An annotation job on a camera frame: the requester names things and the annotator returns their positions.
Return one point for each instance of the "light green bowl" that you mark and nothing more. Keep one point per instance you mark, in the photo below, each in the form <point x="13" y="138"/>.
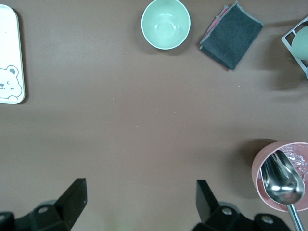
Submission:
<point x="166" y="24"/>

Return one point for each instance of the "metal scoop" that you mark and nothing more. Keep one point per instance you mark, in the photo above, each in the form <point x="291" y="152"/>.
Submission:
<point x="281" y="183"/>

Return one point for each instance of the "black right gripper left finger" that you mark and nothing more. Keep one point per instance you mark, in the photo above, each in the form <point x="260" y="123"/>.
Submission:
<point x="67" y="207"/>

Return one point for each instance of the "dark grey folded cloth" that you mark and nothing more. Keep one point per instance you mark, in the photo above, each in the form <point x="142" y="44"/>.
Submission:
<point x="233" y="36"/>

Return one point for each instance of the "pink bowl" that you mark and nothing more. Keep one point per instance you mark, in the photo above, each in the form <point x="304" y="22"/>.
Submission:
<point x="256" y="168"/>

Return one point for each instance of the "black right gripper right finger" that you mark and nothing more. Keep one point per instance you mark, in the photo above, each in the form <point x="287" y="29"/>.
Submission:
<point x="211" y="214"/>

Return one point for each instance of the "cream bear print tray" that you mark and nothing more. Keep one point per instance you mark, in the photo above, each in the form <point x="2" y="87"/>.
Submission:
<point x="9" y="48"/>

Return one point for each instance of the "clear ice pieces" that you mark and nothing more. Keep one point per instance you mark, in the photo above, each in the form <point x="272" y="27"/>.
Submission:
<point x="298" y="158"/>

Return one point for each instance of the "pale green plate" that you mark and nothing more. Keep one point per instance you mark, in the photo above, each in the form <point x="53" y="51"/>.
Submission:
<point x="302" y="43"/>

